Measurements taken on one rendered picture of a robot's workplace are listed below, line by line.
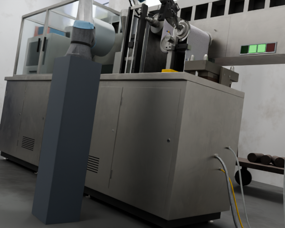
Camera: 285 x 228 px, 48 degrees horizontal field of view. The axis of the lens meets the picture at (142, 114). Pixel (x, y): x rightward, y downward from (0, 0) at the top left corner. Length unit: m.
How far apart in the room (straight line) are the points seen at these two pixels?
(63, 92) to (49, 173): 0.43
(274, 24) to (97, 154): 1.44
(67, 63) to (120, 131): 0.58
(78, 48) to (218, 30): 1.10
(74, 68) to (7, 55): 9.22
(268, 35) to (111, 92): 1.09
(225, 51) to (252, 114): 2.88
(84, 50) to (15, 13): 9.44
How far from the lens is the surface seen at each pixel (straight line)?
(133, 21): 2.46
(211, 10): 2.60
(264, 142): 5.05
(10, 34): 11.08
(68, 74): 1.76
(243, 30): 2.38
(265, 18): 2.33
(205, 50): 2.35
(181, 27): 2.23
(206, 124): 1.93
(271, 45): 2.24
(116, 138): 2.12
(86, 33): 1.89
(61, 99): 1.78
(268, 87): 5.14
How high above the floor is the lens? 0.59
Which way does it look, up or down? 2 degrees up
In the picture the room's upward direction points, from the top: 8 degrees clockwise
